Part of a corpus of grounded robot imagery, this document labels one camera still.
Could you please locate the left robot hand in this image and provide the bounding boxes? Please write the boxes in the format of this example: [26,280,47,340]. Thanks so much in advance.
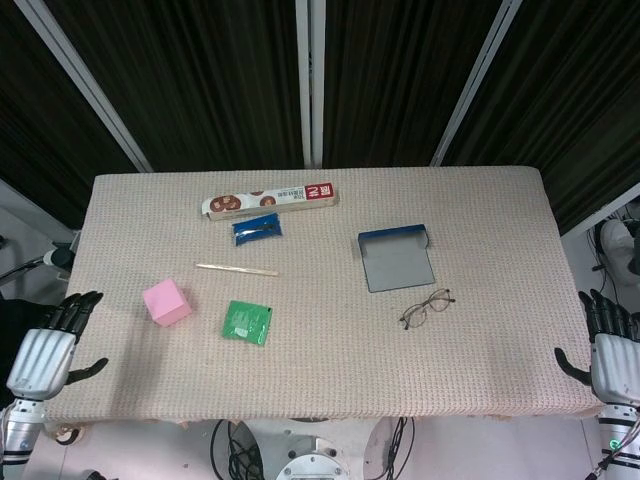
[4,291,110,401]

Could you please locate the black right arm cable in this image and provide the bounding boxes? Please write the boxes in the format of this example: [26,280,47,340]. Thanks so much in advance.
[589,429,640,479]

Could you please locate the wooden chopsticks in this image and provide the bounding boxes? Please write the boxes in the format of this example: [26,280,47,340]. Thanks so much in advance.
[195,262,279,277]

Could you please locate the black floor cable bundle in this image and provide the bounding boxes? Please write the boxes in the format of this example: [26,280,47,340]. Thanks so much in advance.
[377,417,417,480]
[209,417,269,480]

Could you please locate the beige woven tablecloth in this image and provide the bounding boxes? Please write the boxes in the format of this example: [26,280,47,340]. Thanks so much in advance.
[42,166,606,426]

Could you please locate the pink cube block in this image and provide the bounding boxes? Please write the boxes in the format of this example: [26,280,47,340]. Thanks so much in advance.
[141,278,194,328]

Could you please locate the white metal frame post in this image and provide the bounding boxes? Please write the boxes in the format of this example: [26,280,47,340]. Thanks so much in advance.
[294,0,326,169]
[19,0,154,174]
[428,0,526,166]

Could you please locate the eyeglasses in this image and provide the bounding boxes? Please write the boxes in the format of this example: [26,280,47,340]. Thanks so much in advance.
[398,287,457,331]

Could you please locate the green foil packet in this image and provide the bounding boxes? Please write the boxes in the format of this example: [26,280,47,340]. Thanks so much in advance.
[220,299,274,346]

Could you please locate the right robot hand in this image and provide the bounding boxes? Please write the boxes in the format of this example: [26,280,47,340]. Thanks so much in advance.
[553,288,640,406]

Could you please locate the long white baking paper box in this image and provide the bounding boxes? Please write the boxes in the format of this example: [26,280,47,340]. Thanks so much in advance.
[201,179,344,223]

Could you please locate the blue eyeglasses case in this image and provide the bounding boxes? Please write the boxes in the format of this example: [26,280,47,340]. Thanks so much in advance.
[356,224,437,294]

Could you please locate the black curtain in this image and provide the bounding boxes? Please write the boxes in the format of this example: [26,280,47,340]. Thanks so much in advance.
[0,0,640,236]

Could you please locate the blue plastic packet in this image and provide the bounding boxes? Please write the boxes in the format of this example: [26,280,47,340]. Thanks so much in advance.
[231,212,284,247]

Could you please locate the grey round robot base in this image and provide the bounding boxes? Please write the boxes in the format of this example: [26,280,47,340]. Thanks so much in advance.
[276,452,351,480]

